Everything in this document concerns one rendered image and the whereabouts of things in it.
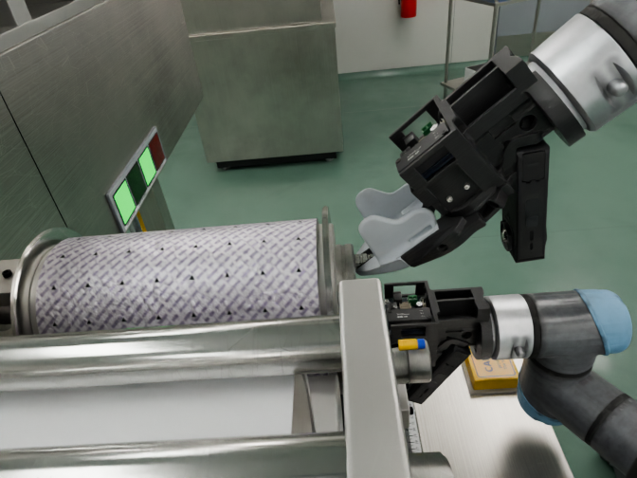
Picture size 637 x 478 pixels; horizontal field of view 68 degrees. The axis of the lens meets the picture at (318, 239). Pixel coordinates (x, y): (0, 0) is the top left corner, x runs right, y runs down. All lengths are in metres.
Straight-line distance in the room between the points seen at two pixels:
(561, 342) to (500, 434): 0.22
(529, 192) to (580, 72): 0.10
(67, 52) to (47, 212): 0.23
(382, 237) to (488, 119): 0.12
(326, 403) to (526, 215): 0.22
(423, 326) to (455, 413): 0.28
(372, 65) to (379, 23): 0.40
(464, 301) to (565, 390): 0.17
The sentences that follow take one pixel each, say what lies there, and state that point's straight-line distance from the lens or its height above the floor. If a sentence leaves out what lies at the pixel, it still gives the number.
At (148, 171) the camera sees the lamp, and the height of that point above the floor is 1.18.
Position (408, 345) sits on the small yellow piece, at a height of 1.23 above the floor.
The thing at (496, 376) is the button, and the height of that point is 0.92.
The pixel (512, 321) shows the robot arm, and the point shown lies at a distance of 0.57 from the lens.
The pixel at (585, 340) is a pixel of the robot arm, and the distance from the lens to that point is 0.61.
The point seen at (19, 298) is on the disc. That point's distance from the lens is 0.46.
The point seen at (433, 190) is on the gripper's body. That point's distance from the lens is 0.38.
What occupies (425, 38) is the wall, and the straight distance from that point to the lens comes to 5.07.
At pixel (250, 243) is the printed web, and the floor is 1.31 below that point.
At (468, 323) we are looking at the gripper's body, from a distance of 0.57.
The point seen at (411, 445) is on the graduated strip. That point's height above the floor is 0.90.
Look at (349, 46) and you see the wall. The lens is 4.99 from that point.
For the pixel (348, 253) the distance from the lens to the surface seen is 0.42.
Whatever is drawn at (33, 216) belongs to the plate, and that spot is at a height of 1.28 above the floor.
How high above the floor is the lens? 1.54
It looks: 36 degrees down
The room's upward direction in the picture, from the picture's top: 7 degrees counter-clockwise
